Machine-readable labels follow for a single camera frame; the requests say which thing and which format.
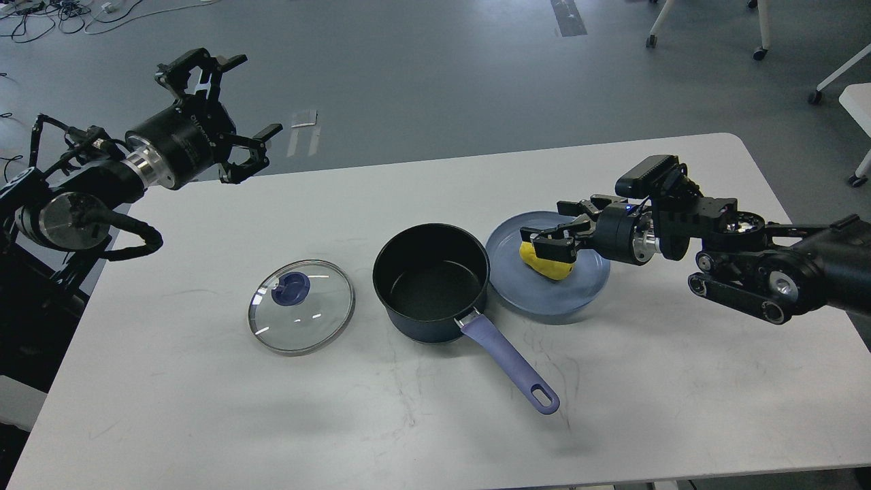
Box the glass pot lid blue knob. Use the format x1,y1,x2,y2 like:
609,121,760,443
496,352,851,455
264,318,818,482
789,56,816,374
248,259,357,357

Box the blue round plate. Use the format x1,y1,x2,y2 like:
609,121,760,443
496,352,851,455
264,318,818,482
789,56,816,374
486,210,610,323

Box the tangled cables top left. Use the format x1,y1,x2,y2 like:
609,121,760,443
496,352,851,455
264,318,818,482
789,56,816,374
0,0,222,44

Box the white chair legs with casters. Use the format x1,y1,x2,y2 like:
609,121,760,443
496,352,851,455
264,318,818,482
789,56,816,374
645,0,774,62

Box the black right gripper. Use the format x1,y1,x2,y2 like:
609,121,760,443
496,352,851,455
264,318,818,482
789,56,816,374
521,193,657,265

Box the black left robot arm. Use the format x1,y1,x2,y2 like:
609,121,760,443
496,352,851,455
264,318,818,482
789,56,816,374
1,48,282,391

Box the yellow toy potato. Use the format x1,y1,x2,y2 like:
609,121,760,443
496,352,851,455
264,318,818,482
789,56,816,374
519,241,575,281

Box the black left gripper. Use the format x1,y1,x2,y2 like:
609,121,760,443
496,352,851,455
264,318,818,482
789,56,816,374
125,48,283,190

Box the dark blue saucepan purple handle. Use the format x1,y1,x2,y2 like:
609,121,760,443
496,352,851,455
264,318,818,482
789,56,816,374
372,223,561,415

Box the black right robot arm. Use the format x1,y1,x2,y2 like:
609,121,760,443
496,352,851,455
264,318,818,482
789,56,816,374
520,154,870,325

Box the white table leg right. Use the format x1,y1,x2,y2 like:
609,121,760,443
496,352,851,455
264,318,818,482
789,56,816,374
808,44,870,187

